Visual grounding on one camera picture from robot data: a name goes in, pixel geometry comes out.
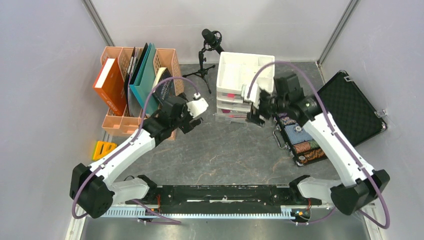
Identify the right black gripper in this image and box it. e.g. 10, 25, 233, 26
245, 89, 288, 128

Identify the dark blue hardcover book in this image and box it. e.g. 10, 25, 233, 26
152, 67, 176, 105

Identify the white plastic drawer unit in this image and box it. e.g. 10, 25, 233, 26
214, 51, 275, 124

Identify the peach plastic file organizer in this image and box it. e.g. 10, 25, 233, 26
100, 43, 182, 137

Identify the orange book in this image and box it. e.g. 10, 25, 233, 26
92, 58, 127, 116

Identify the pink white marker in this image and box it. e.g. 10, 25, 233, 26
228, 114, 247, 119

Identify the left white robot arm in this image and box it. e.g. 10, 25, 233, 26
69, 94, 209, 219

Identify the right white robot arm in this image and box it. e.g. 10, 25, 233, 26
241, 74, 390, 216

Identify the green file folder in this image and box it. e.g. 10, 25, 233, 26
131, 42, 159, 117

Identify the black open carrying case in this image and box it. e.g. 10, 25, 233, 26
273, 70, 388, 167

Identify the black microphone on tripod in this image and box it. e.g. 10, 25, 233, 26
182, 28, 226, 94

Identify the yellow orange block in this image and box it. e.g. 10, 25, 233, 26
91, 141, 118, 161

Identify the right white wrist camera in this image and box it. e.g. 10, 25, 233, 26
241, 82, 261, 104

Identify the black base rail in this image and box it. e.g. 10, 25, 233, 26
139, 184, 322, 214

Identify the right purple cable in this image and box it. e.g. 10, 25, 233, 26
246, 60, 391, 230

